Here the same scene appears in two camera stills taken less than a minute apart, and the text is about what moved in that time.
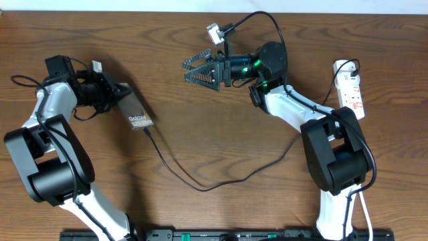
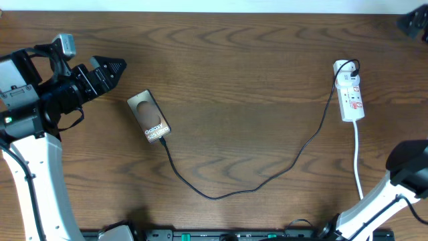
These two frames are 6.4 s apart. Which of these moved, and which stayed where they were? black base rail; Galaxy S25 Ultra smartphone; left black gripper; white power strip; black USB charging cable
Moved: Galaxy S25 Ultra smartphone; black USB charging cable; left black gripper
Stayed: black base rail; white power strip
